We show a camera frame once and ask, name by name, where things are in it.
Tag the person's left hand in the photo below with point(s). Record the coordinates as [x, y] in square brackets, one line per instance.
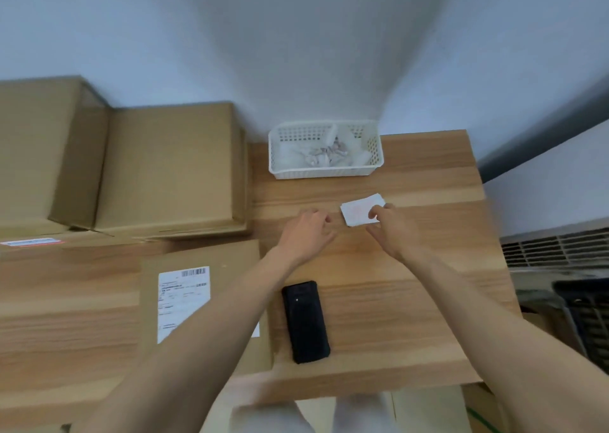
[304, 236]

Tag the person's right hand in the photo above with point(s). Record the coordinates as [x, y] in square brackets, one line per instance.
[394, 233]

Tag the person's left fingers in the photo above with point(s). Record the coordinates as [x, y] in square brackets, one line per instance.
[321, 217]

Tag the person's right fingers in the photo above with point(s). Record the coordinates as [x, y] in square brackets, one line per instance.
[380, 214]

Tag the small white paper packet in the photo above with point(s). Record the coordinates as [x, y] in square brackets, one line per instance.
[360, 211]

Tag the person's right forearm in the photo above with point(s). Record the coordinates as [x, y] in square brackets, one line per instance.
[495, 342]

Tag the person's left forearm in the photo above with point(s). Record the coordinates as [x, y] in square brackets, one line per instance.
[195, 347]

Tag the white plastic basket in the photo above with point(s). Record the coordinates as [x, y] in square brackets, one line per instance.
[323, 165]

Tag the pile of white packets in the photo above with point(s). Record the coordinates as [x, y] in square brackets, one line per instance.
[328, 152]

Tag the black handheld scanner device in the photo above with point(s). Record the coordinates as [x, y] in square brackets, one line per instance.
[305, 322]

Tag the flat cardboard box with label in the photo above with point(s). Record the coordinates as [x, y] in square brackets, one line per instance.
[200, 304]

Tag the large brown cardboard box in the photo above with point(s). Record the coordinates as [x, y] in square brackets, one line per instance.
[173, 171]

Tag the white shipping label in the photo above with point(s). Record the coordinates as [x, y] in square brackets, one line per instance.
[183, 302]

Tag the white vent grille unit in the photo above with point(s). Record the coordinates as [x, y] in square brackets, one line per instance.
[554, 249]

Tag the person's white trousers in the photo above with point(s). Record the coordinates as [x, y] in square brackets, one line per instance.
[309, 416]

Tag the cardboard box with green tape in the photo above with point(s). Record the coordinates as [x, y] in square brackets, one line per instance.
[480, 409]

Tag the black plastic crate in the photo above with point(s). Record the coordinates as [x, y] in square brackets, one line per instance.
[587, 321]

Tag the tall brown cardboard box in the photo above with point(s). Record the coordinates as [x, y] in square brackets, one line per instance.
[43, 157]

